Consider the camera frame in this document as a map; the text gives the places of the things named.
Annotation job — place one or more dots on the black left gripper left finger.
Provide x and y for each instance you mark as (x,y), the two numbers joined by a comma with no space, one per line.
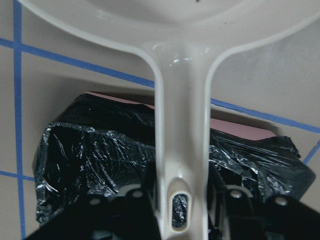
(128,216)

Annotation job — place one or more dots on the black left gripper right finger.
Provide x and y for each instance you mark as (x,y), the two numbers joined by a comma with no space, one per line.
(234,215)

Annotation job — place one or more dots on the beige plastic dustpan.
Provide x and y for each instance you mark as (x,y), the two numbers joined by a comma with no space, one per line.
(184,42)

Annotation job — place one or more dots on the black bag lined bin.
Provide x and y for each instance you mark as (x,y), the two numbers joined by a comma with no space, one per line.
(98,145)

